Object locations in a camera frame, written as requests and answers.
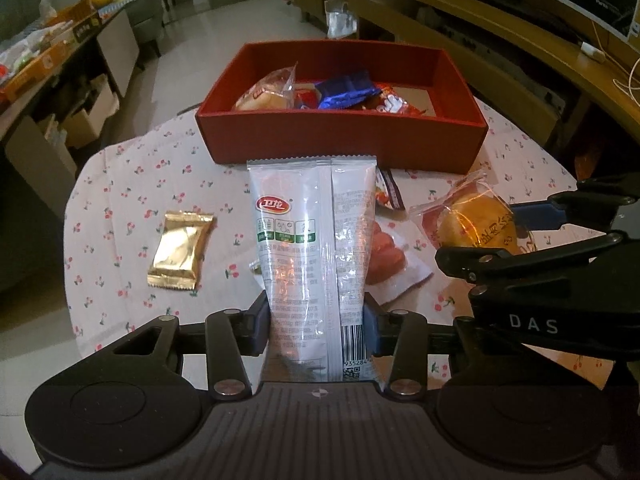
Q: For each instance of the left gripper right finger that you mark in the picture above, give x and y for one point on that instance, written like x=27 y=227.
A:
x=401 y=335

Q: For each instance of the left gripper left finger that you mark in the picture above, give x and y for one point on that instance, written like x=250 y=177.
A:
x=229 y=335

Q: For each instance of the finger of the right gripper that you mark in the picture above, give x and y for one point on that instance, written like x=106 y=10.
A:
x=491 y=265
x=599 y=212

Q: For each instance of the white pink snack packet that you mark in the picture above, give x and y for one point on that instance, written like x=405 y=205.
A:
x=395 y=266

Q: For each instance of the gold foil snack packet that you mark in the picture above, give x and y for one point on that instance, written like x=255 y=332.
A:
x=179 y=254

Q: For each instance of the white long snack packet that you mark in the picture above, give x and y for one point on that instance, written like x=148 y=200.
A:
x=314 y=224

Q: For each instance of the blue foil snack packet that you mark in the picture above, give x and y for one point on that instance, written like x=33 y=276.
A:
x=346 y=91

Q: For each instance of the bread bun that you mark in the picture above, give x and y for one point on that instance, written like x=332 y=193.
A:
x=275 y=91

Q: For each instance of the cherry print tablecloth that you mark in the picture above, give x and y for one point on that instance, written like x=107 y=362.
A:
x=115 y=217

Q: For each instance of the wooden tv cabinet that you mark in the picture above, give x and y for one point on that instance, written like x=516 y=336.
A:
x=550 y=66

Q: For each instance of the red cardboard box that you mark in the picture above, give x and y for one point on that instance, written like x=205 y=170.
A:
x=447 y=141

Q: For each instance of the red chip bag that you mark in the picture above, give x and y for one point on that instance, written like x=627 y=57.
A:
x=388 y=101

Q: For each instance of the white cardboard box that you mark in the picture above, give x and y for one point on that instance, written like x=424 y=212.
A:
x=85 y=122

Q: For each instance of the white plastic bag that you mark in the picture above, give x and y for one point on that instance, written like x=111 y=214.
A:
x=340 y=21

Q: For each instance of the cluttered side table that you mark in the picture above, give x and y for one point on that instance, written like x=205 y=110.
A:
x=109 y=50

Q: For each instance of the orange snack box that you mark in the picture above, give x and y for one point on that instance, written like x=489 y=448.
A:
x=35 y=71

